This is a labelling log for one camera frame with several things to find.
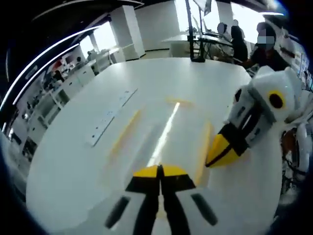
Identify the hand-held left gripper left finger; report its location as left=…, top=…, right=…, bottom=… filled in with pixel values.
left=94, top=165, right=163, bottom=235

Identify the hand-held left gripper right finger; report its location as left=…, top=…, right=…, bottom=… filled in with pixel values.
left=158, top=164, right=229, bottom=235

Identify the white power strip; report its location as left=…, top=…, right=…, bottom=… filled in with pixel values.
left=85, top=87, right=139, bottom=148

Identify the black monitor stand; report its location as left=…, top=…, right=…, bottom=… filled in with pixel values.
left=185, top=0, right=206, bottom=64

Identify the white background desk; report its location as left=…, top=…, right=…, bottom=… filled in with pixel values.
left=160, top=33, right=233, bottom=59

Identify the row of white office desks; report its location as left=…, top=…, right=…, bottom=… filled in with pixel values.
left=11, top=47, right=124, bottom=150

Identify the long ceiling light strip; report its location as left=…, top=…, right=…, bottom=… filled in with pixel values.
left=0, top=25, right=99, bottom=111

